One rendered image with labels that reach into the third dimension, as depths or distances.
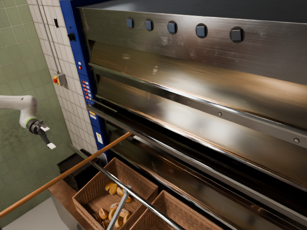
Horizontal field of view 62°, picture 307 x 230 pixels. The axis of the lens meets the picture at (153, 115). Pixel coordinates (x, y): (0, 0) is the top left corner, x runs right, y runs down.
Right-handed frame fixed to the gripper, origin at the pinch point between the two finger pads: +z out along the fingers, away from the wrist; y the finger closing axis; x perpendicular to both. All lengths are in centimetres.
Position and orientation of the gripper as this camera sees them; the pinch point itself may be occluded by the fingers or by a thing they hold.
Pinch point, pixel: (50, 138)
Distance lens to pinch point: 171.1
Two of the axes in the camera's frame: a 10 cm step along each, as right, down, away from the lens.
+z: 7.1, 3.0, -6.4
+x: -7.0, 4.2, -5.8
